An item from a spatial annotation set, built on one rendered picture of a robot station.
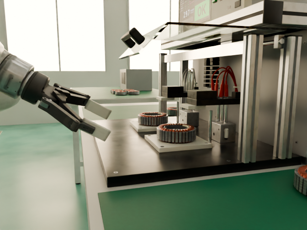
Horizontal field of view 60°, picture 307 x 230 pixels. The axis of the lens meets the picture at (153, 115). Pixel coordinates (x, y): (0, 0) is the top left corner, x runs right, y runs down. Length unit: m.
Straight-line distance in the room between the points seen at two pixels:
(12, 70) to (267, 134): 0.68
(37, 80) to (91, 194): 0.29
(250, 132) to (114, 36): 5.01
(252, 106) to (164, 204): 0.30
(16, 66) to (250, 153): 0.55
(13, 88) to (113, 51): 4.87
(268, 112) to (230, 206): 0.40
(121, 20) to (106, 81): 1.23
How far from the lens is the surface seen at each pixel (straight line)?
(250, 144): 0.64
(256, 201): 0.52
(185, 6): 1.06
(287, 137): 0.69
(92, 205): 0.49
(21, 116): 5.57
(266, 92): 0.83
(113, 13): 5.59
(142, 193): 0.51
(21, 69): 0.66
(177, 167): 0.58
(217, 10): 0.84
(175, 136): 0.71
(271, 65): 0.81
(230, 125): 0.80
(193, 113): 1.00
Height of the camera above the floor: 0.97
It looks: 9 degrees down
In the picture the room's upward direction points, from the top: straight up
